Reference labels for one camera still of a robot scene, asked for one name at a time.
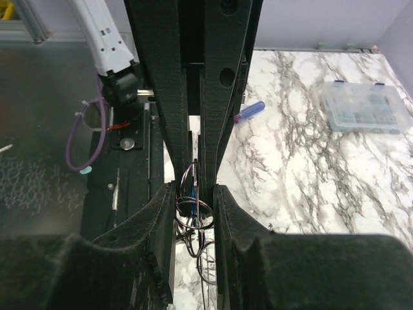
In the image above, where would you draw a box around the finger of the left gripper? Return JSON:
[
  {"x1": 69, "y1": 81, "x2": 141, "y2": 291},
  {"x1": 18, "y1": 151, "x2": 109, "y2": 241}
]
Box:
[
  {"x1": 125, "y1": 1, "x2": 190, "y2": 181},
  {"x1": 200, "y1": 1, "x2": 262, "y2": 187}
]

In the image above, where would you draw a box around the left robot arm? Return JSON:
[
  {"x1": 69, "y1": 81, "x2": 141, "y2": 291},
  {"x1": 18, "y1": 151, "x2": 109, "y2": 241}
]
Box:
[{"x1": 70, "y1": 1, "x2": 262, "y2": 191}]

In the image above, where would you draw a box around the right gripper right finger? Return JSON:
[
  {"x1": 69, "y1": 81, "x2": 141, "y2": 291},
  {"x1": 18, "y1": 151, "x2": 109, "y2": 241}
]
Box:
[{"x1": 214, "y1": 185, "x2": 412, "y2": 309}]

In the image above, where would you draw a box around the clear plastic organizer box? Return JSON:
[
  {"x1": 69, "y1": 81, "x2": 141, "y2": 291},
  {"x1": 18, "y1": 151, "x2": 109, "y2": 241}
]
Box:
[{"x1": 320, "y1": 80, "x2": 412, "y2": 134}]

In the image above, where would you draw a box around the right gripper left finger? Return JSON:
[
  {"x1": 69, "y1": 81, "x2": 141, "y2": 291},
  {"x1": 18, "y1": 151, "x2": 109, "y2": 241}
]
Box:
[{"x1": 1, "y1": 183, "x2": 176, "y2": 309}]

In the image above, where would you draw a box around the metal key ring plate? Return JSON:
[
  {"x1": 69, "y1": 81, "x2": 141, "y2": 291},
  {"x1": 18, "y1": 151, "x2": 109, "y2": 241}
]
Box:
[{"x1": 175, "y1": 159, "x2": 217, "y2": 309}]

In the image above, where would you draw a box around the blue red screwdriver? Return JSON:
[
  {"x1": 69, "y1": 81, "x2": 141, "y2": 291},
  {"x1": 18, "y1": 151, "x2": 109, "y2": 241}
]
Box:
[{"x1": 234, "y1": 101, "x2": 265, "y2": 124}]

